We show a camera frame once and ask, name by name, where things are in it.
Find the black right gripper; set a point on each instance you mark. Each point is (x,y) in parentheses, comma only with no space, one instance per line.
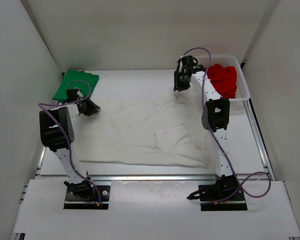
(179,86)

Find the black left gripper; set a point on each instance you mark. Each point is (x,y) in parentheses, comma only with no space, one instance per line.
(92,107)

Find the green t shirt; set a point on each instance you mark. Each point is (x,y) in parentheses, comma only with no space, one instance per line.
(85,82)

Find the white t shirt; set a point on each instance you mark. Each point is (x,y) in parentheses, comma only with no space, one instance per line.
(164,132)

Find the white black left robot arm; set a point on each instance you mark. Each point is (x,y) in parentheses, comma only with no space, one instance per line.
(57,134)

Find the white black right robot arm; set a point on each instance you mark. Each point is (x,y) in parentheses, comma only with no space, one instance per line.
(215,119)

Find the red t shirt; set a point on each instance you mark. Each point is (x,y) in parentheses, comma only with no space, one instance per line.
(224,80)

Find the white plastic basket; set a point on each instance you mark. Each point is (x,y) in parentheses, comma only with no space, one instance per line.
(240,82)

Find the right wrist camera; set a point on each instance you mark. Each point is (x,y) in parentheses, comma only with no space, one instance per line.
(188,61)

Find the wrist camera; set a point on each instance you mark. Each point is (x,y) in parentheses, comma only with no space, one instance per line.
(188,61)
(73,95)

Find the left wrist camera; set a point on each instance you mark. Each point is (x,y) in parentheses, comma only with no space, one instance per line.
(73,95)

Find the aluminium table rail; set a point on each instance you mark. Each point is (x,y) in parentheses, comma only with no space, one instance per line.
(154,177)

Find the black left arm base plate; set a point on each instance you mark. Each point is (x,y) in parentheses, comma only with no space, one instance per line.
(89,200)

